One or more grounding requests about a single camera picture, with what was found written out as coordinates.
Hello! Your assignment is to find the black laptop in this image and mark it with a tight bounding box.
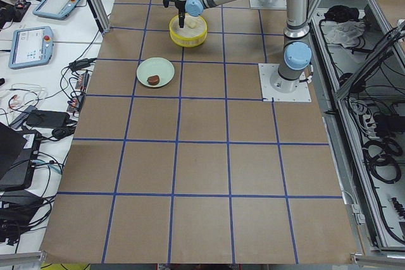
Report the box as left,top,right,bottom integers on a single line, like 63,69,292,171
1,123,42,192

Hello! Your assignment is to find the black power adapter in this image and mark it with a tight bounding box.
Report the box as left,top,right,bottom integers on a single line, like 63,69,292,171
26,109,70,128

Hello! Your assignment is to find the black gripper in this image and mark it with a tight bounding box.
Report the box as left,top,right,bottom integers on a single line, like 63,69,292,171
175,0,186,28

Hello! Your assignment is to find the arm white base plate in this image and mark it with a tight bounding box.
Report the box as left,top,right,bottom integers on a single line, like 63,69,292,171
258,63,311,102
249,0,287,11

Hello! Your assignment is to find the brown steamed bun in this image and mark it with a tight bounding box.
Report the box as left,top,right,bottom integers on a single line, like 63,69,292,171
147,75,160,86

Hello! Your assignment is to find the teach pendant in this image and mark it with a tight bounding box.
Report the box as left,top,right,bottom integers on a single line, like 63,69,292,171
8,26,54,70
33,0,81,20

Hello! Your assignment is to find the white crumpled cloth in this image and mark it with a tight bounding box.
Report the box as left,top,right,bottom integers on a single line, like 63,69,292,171
325,21,366,48

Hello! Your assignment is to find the near teach pendant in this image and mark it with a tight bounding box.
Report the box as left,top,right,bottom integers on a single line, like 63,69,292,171
8,26,54,70

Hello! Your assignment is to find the light green plate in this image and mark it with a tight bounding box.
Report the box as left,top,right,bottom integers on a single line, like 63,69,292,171
136,58,175,88

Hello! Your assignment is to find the far teach pendant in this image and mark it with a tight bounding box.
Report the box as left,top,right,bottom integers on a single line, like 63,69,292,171
33,0,81,20

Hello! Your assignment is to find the white steamed bun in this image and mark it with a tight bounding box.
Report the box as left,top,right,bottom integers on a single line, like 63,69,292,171
187,20,197,28

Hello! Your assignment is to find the lower yellow steamer layer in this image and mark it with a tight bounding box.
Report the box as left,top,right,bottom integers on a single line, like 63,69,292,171
169,14,208,48

